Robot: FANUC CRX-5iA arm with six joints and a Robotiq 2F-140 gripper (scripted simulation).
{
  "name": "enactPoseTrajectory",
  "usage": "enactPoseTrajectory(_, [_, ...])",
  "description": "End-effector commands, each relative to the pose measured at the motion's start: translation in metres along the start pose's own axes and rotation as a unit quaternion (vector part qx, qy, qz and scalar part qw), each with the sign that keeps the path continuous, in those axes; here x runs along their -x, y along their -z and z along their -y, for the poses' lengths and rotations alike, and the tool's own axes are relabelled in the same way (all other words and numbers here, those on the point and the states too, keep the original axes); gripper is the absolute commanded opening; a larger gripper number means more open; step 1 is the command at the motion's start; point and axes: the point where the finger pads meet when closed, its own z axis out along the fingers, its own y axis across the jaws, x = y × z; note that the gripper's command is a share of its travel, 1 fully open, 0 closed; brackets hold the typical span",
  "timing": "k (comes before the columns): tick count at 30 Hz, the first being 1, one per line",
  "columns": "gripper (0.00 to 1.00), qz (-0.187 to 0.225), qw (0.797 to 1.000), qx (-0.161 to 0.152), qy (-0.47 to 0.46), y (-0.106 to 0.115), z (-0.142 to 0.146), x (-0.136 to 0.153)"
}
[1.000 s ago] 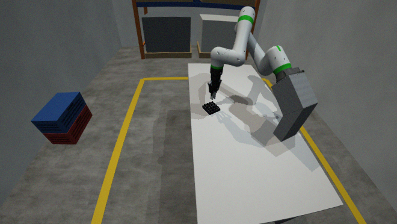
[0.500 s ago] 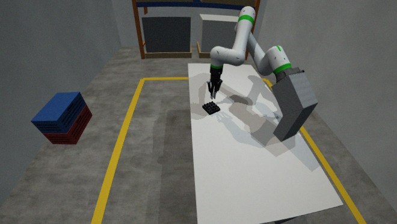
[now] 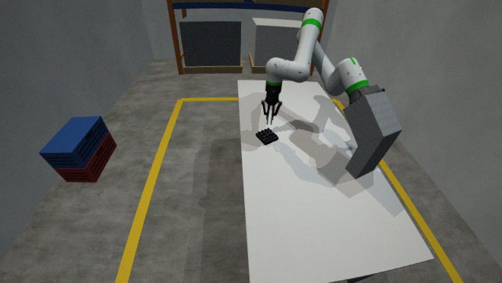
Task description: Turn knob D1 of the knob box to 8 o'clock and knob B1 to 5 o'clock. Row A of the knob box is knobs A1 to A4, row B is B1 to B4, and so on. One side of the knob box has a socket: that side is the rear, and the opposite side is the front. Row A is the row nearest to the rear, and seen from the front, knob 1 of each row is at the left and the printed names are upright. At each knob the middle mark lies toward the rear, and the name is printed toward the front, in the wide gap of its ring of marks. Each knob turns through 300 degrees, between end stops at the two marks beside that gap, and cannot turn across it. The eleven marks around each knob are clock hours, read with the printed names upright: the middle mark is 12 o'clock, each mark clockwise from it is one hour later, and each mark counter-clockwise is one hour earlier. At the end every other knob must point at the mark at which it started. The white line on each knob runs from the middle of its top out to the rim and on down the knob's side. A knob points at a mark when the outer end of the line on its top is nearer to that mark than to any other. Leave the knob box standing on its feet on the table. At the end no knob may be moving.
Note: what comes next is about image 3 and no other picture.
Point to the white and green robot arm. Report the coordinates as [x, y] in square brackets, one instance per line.
[347, 73]

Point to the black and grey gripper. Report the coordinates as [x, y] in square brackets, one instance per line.
[271, 101]

